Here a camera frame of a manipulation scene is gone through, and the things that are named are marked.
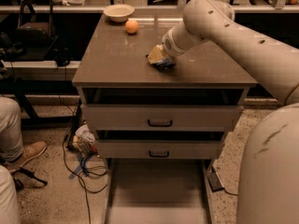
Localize tan shoe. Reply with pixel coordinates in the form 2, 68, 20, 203
3, 141, 47, 174

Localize black floor box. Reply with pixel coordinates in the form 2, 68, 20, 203
207, 173, 224, 192

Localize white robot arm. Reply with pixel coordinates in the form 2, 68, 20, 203
148, 0, 299, 224

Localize middle grey drawer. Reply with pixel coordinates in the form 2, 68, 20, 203
95, 140, 224, 160

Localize black chair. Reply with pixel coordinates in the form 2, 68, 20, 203
15, 0, 57, 61

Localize top grey drawer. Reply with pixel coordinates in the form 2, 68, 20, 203
81, 105, 243, 132

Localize black floor cable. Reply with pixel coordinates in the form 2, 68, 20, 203
61, 131, 108, 224

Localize dark blue snack bar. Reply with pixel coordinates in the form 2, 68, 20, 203
147, 55, 175, 71

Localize crumpled snack bags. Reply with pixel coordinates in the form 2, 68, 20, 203
72, 124, 97, 154

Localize open bottom grey drawer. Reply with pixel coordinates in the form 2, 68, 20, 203
104, 159, 215, 224

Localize orange fruit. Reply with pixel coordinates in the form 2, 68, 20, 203
125, 20, 138, 35

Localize black headphones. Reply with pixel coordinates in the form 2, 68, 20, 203
53, 48, 71, 67

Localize person leg beige trousers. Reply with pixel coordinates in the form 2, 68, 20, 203
0, 97, 23, 161

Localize grey drawer cabinet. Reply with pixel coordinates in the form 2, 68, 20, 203
71, 7, 258, 161

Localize white ceramic bowl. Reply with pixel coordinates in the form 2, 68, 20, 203
104, 4, 135, 22

